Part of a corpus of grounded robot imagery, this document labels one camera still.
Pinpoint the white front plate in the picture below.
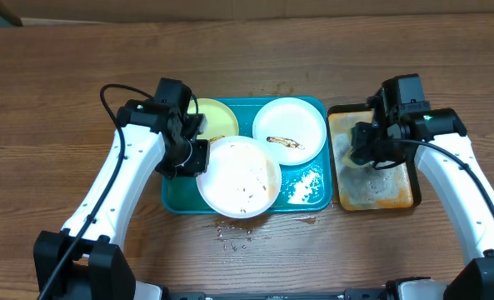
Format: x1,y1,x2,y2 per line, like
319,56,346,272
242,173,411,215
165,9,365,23
196,136,282,219

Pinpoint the yellow green sponge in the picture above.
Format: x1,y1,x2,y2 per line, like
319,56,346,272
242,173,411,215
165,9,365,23
341,152,362,168

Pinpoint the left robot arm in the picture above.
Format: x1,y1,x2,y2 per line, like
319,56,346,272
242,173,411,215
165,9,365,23
33,77,210,299

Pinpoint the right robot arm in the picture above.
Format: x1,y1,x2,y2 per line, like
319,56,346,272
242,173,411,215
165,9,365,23
349,74,494,300

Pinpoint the black soapy water tray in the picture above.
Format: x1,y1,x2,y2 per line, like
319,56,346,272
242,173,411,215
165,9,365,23
327,104,422,211

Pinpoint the teal plastic tray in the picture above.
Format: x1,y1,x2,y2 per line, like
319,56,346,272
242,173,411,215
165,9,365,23
161,97,333,214

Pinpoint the yellow-green plate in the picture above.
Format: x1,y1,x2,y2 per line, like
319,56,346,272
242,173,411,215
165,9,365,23
197,98,239,143

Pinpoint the white plate with sauce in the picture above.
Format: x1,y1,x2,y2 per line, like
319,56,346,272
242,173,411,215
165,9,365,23
252,97,327,166

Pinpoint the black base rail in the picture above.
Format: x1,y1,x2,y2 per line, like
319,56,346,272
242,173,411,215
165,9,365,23
162,287,462,300

